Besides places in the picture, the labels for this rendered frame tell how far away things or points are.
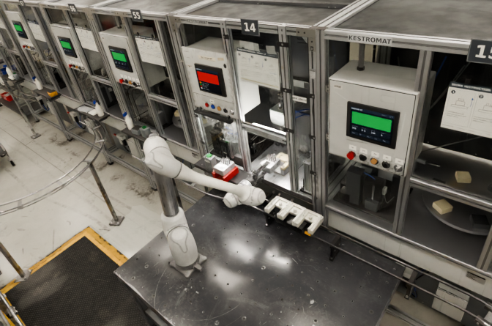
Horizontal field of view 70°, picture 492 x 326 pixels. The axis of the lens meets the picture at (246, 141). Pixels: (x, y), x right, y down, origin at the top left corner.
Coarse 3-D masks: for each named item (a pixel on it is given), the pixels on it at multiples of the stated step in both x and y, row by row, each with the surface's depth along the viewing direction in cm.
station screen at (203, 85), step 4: (196, 68) 232; (196, 72) 234; (204, 72) 229; (208, 72) 226; (212, 72) 223; (216, 72) 221; (200, 84) 239; (204, 84) 235; (208, 84) 233; (212, 84) 230; (216, 84) 227; (200, 88) 241; (204, 88) 237; (208, 88) 235; (212, 88) 232; (216, 88) 229; (216, 92) 232; (220, 92) 229
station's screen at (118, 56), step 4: (112, 52) 294; (116, 52) 289; (120, 52) 286; (116, 56) 293; (120, 56) 289; (124, 56) 285; (116, 60) 296; (120, 60) 292; (124, 60) 288; (116, 64) 300; (120, 64) 296; (124, 64) 291; (124, 68) 294; (128, 68) 290
